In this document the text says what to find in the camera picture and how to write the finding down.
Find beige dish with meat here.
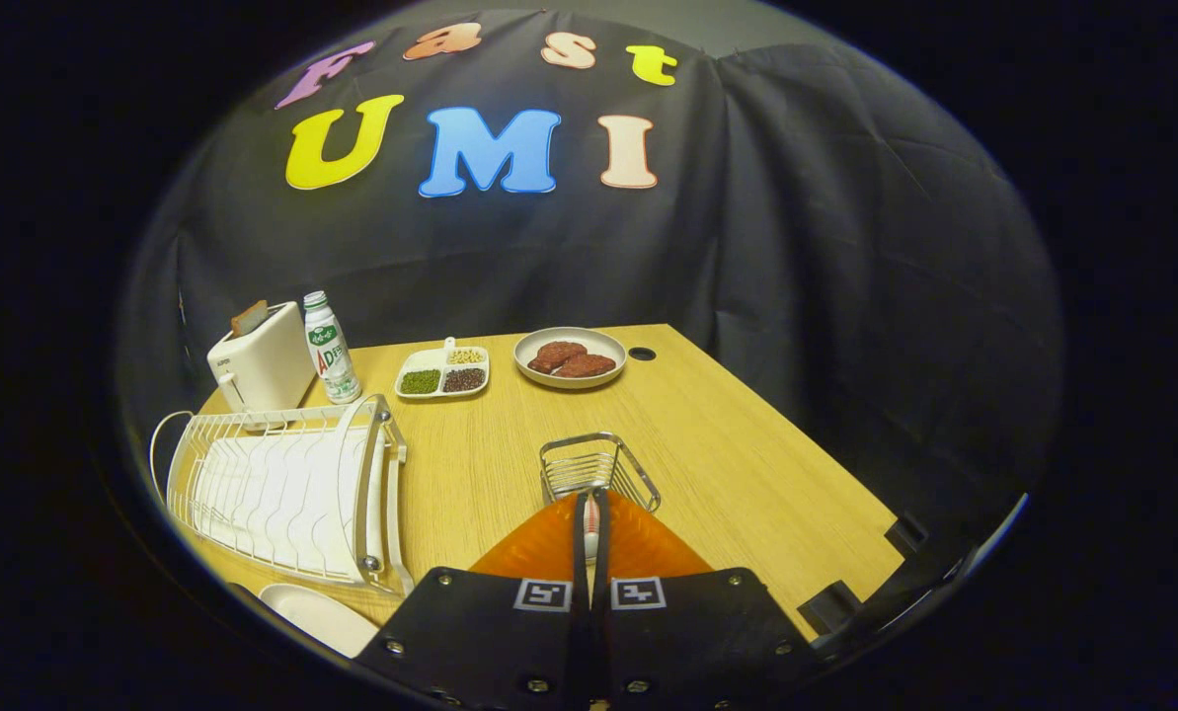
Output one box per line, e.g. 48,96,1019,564
512,327,628,390

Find white divided dish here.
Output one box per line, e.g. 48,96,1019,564
394,337,492,400

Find beige round plate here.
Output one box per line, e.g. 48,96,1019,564
258,583,382,660

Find black table edge bracket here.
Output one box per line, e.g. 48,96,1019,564
885,515,930,559
806,581,861,633

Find metal wire basket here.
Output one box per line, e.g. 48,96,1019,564
538,432,663,514

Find black backdrop cloth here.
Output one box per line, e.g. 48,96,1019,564
119,5,1063,593

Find white toaster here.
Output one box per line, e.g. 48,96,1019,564
206,301,318,416

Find white drink bottle green label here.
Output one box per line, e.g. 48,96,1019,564
302,290,363,405

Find white wire dish rack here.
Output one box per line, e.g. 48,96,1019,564
149,394,417,597

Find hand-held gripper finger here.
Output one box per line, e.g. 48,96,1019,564
589,489,826,711
352,491,589,711

